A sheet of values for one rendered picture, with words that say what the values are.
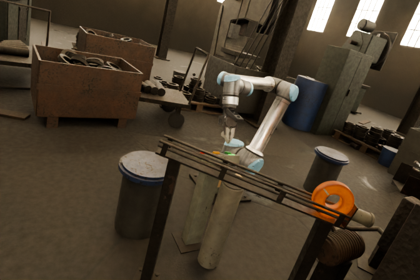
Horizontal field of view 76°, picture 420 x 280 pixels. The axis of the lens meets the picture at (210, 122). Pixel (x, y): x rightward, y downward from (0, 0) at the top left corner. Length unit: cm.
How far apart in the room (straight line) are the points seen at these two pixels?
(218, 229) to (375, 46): 843
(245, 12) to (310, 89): 246
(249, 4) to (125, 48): 311
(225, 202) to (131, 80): 184
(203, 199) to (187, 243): 31
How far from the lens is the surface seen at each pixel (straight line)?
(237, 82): 150
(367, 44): 922
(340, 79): 498
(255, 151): 203
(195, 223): 166
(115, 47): 438
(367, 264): 235
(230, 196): 138
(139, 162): 157
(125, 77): 285
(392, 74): 1294
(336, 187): 118
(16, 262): 165
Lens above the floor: 120
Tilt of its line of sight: 18 degrees down
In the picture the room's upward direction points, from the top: 15 degrees clockwise
